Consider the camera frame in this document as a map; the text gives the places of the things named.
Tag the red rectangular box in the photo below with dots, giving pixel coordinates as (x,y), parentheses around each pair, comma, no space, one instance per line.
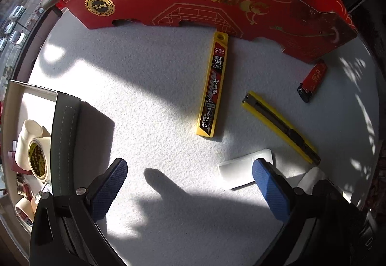
(12,161)

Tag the white eraser block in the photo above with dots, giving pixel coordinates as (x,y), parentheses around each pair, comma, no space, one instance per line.
(237,172)

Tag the red lighter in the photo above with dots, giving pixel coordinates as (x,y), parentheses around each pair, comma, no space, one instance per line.
(312,81)

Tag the yellow blade refill case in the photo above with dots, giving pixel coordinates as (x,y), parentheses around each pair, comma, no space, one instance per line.
(212,91)

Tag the yellow utility knife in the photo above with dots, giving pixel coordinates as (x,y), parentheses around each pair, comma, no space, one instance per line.
(276,122)

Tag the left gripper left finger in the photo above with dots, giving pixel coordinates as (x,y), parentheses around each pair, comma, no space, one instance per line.
(65,230)

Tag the grey-green storage tray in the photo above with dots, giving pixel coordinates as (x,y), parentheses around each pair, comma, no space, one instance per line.
(54,110)

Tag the white tape roll red-blue core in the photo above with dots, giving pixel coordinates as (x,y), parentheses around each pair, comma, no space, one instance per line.
(24,211)

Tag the white tape roll yellow core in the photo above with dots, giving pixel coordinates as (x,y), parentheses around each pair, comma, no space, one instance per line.
(39,157)

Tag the white bottle yellow label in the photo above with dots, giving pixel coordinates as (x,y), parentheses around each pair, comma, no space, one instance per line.
(29,130)

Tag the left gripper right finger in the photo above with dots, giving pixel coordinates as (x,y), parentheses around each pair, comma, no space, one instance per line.
(291,206)

